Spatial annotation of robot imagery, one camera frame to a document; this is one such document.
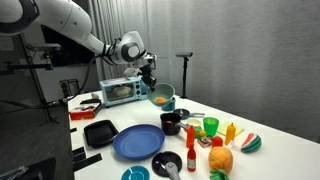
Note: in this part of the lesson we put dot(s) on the teal cup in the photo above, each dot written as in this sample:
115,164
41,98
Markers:
170,106

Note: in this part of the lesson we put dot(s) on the light blue toaster oven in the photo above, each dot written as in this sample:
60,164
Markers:
122,90

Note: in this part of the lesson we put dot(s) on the black camera on tripod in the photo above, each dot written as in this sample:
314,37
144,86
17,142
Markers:
185,56

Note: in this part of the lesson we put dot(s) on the green plastic cup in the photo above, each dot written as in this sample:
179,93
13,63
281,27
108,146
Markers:
210,125

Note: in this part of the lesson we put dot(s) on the orange pineapple toy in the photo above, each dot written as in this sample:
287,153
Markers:
220,158

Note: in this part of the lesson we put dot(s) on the yellow mustard bottle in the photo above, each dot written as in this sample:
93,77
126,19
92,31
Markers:
230,134

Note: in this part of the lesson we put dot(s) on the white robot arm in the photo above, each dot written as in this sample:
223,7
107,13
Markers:
70,20

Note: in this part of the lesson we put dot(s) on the light green bowl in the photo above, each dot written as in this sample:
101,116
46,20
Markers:
164,90

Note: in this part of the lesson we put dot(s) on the red and white box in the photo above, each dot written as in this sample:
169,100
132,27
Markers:
85,111

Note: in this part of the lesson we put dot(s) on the small teal saucer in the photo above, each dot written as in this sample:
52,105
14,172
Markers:
136,173

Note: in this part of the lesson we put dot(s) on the red toy tomato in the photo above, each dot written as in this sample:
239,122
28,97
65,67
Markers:
217,141

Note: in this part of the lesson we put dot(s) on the watermelon slice toy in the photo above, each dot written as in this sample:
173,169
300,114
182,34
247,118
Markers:
252,143

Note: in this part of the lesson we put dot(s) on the black plastic tray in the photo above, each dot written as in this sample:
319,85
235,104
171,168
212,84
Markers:
100,133

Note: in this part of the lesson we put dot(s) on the orange slice plushy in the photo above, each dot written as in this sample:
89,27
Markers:
160,100

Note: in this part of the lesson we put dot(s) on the large blue plate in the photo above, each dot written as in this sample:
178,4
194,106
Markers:
138,141

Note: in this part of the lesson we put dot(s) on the orange sauce bottle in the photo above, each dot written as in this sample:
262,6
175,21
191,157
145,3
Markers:
190,136

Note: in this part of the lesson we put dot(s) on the black frying pan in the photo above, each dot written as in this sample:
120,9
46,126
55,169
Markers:
167,164

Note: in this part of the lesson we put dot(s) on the black tape strips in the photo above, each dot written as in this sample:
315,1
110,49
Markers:
80,160

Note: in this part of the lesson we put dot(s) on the small blue pan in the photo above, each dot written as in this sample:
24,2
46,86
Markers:
185,114

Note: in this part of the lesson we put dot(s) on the red sauce bottle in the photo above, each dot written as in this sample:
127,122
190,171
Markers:
191,159

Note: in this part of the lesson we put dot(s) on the black pot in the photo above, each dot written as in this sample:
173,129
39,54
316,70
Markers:
171,123

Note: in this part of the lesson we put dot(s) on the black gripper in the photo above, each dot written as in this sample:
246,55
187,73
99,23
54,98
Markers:
146,76

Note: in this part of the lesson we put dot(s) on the yellow green cloth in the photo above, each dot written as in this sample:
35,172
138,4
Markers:
222,128

